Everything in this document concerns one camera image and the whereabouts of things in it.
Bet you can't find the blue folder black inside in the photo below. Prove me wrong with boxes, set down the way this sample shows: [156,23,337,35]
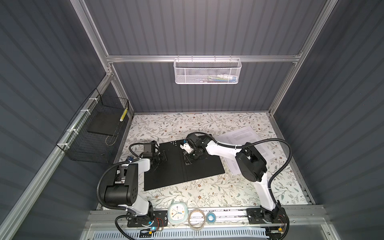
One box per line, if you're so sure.
[144,140,225,191]

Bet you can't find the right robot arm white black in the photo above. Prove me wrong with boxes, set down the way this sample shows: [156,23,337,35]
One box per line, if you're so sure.
[180,132,293,240]

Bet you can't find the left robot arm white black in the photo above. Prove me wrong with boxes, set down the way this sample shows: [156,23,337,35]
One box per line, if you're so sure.
[96,141,167,240]

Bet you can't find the white printed paper stack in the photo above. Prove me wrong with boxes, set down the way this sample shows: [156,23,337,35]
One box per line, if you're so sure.
[215,126,276,176]

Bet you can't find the yellow marker pen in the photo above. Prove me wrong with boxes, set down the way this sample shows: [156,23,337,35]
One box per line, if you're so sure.
[120,108,128,122]

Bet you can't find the black notebook in basket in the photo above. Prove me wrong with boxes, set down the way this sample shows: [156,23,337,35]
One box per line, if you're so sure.
[87,112,122,137]

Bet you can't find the mint alarm clock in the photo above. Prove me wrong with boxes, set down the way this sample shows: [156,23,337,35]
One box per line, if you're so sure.
[167,202,189,225]

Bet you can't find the small blue tape roll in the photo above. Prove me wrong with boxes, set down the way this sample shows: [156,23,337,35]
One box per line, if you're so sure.
[206,212,217,225]

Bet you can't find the pens in white basket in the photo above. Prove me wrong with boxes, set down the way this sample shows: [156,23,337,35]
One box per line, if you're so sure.
[198,75,238,84]

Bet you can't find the clear tape roll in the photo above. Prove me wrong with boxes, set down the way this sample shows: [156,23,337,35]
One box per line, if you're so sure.
[188,209,207,231]

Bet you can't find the black wire basket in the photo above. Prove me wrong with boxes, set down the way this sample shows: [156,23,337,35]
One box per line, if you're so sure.
[57,90,130,164]

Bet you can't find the white wire mesh basket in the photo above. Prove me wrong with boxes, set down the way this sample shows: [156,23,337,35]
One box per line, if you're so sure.
[173,57,242,85]

